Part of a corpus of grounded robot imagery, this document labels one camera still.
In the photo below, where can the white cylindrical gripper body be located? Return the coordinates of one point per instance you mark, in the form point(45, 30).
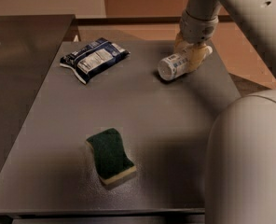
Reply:
point(196, 31)

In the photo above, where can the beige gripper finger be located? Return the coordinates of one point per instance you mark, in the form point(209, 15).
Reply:
point(179, 44)
point(196, 55)

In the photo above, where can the clear plastic water bottle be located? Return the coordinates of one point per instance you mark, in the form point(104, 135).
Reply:
point(174, 65)

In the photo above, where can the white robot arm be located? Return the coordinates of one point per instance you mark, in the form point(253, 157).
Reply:
point(240, 170)

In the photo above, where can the dark blue snack packet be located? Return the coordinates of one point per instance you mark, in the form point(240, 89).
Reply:
point(93, 59)

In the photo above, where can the green and yellow sponge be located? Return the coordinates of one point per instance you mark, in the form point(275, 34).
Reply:
point(110, 158)

